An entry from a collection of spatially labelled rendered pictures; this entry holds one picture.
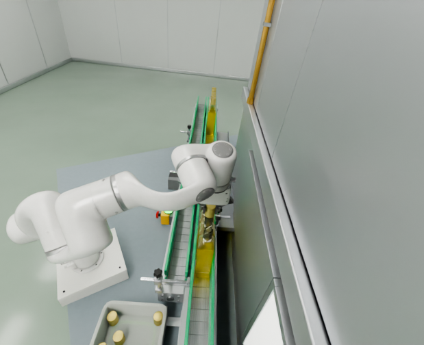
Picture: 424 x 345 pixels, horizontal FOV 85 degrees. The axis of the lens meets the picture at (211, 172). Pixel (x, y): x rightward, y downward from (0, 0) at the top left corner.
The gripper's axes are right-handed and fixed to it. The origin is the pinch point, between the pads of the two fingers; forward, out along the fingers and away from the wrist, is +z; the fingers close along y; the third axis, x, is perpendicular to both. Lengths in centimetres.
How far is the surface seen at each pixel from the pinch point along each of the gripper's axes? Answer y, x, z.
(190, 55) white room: 47, -544, 222
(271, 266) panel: -11.4, 23.5, -20.3
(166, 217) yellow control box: 19.0, -15.3, 42.2
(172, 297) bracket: 10.2, 23.1, 27.5
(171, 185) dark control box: 20, -41, 52
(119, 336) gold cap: 26, 35, 29
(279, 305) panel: -11.4, 30.7, -22.3
